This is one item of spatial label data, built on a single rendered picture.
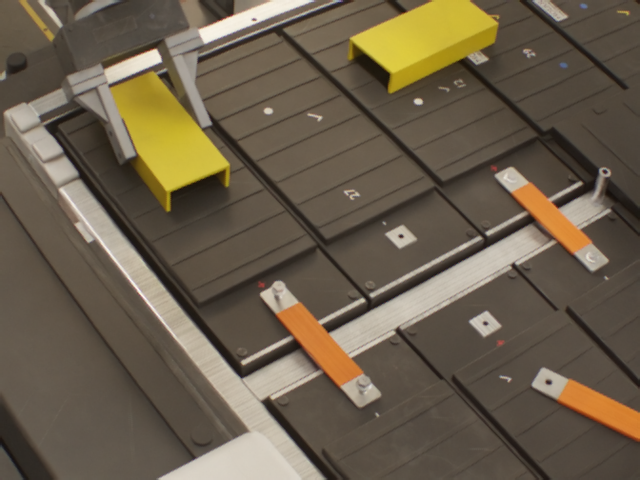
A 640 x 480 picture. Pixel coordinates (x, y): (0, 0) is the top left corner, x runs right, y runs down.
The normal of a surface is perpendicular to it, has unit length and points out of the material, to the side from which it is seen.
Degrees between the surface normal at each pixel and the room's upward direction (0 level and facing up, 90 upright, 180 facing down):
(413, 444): 0
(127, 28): 35
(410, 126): 0
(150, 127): 0
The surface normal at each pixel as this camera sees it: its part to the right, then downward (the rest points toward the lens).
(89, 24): 0.39, -0.17
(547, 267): 0.08, -0.66
